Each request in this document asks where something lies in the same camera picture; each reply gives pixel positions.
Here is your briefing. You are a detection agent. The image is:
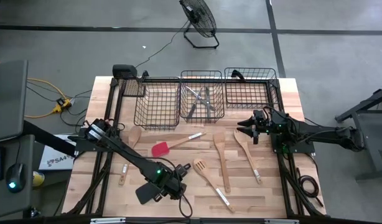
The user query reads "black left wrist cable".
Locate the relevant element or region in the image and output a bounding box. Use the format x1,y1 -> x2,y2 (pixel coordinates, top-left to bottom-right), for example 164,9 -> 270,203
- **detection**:
177,192 -> 194,219

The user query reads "coiled dark cable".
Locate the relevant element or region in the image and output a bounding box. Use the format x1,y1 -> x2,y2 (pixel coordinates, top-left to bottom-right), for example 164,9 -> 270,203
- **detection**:
294,167 -> 325,209

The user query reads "silver aluminium bracket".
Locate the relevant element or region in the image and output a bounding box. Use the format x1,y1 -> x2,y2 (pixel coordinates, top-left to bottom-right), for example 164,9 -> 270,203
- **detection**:
90,217 -> 127,224
264,218 -> 299,224

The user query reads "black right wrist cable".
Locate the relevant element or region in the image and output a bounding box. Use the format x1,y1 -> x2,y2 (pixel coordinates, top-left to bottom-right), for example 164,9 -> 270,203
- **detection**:
263,105 -> 282,121

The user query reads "wooden spoon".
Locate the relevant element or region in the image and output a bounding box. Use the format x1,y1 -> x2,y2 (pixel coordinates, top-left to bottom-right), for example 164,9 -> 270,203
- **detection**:
118,124 -> 143,187

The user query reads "black box device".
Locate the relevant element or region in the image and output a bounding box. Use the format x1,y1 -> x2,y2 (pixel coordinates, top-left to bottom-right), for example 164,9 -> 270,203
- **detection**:
112,63 -> 139,80

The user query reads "grey metal side table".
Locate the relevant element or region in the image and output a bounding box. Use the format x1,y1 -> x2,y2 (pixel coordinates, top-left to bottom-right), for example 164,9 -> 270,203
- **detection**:
334,85 -> 382,182

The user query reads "white cardboard box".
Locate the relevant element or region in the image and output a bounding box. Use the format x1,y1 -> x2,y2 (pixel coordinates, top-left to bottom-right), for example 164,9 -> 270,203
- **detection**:
38,134 -> 77,172

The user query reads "red silicone spatula wooden handle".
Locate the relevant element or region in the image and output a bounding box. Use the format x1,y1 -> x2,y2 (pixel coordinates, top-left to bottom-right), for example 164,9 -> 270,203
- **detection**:
151,131 -> 208,158

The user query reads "yellow round object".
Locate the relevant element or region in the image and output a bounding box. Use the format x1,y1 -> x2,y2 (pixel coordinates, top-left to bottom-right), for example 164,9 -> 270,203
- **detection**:
32,170 -> 46,188

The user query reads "yellow extension cable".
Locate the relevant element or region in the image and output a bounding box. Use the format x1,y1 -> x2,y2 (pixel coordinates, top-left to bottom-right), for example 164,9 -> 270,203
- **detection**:
0,55 -> 66,120

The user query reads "grey flat monitor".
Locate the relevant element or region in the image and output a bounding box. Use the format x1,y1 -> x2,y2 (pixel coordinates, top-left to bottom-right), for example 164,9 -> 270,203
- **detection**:
0,59 -> 29,144

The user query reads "wooden flat spatula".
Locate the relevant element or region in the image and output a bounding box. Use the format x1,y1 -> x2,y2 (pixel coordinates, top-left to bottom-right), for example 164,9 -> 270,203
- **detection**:
212,131 -> 233,194

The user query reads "yellow power strip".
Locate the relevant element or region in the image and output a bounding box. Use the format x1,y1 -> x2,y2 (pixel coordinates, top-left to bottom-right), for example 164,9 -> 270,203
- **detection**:
52,96 -> 73,114

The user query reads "black aluminium table frame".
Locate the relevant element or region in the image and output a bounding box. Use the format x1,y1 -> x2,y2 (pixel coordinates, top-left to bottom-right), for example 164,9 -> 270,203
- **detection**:
62,76 -> 327,224

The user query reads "black fan power cable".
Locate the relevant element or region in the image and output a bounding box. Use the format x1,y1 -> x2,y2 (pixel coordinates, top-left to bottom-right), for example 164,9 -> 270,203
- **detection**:
135,19 -> 190,69

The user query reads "black nylon turner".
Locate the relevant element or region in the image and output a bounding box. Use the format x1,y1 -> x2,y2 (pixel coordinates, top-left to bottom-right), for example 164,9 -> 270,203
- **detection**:
135,162 -> 192,206

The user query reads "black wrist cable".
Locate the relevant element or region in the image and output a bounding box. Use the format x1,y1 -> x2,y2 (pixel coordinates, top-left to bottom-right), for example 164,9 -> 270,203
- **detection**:
263,105 -> 282,121
177,192 -> 194,219

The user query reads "wooden slotted spatula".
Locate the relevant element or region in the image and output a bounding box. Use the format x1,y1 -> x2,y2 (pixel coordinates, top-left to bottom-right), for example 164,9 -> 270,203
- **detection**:
192,159 -> 236,214

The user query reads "black wire basket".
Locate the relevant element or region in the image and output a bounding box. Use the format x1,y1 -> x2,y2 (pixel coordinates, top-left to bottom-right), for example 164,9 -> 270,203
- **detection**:
223,67 -> 279,110
179,70 -> 226,123
133,76 -> 182,131

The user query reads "black floor fan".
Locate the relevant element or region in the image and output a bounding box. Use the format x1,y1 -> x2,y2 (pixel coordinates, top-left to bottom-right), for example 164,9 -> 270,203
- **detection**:
178,0 -> 221,50

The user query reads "black diagonal support bar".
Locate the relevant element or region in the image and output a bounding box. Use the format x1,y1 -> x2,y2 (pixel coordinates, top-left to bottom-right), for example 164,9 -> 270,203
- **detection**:
22,119 -> 77,157

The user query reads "dark grey side desk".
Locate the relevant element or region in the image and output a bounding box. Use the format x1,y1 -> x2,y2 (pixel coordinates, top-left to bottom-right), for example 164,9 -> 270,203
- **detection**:
0,133 -> 37,219

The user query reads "wooden spork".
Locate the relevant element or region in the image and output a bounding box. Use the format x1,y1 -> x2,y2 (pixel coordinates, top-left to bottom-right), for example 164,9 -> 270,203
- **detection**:
233,128 -> 264,185

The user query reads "black perforated metal plate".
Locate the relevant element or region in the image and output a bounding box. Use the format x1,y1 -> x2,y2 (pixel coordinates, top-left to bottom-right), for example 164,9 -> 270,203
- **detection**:
121,77 -> 146,98

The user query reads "black computer mouse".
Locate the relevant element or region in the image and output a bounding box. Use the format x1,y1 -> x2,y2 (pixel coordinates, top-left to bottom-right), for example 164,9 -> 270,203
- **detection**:
5,162 -> 27,194

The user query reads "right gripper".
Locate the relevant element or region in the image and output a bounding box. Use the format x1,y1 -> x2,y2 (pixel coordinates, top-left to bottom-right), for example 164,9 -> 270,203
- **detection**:
236,108 -> 269,146

